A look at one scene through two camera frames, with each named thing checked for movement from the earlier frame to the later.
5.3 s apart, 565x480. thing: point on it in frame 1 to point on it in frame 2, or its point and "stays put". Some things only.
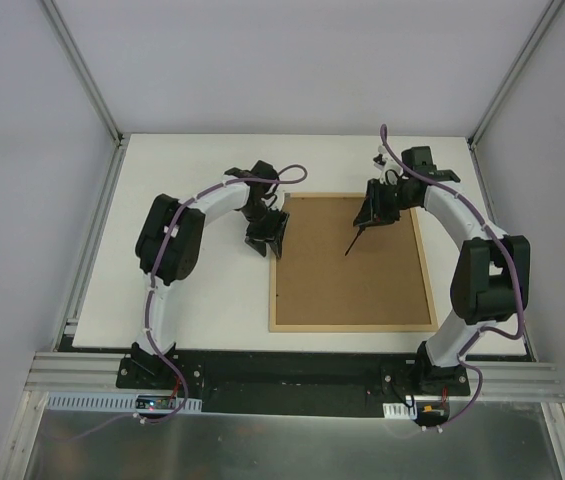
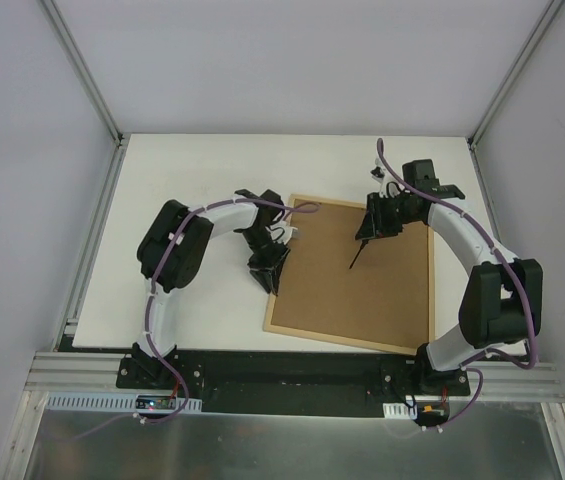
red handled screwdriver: (361, 229) to (363, 243)
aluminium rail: (77, 372) stays put
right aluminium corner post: (514, 72) stays put
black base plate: (296, 382) stays put
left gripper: (266, 228) to (268, 257)
